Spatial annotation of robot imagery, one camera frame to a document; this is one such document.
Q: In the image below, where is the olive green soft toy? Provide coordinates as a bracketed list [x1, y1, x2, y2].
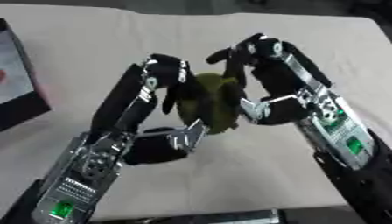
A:
[174, 73, 244, 136]

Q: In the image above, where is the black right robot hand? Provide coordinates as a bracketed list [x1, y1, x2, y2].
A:
[205, 32, 334, 126]

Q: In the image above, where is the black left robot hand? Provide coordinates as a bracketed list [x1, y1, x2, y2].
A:
[88, 53, 212, 166]

